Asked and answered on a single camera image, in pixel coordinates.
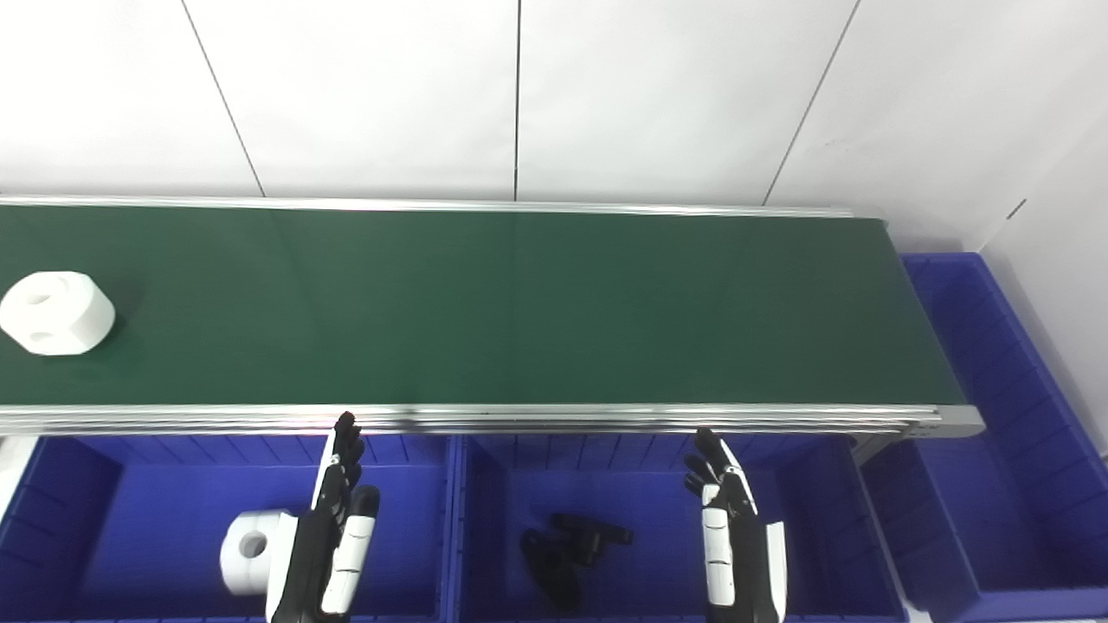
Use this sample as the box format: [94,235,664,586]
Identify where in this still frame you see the green conveyor belt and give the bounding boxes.
[0,196,986,468]
[0,204,966,408]

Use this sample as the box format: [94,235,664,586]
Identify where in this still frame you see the blue plastic bin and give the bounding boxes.
[454,433,910,623]
[861,253,1108,623]
[0,434,459,623]

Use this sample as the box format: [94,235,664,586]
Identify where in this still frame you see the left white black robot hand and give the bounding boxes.
[265,412,381,623]

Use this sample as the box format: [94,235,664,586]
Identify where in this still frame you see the black plastic part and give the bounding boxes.
[520,513,634,610]

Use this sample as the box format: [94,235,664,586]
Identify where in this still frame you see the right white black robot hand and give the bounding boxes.
[684,427,789,623]

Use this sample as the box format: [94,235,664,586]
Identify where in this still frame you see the white block part with holes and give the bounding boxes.
[0,271,116,356]
[219,510,300,596]

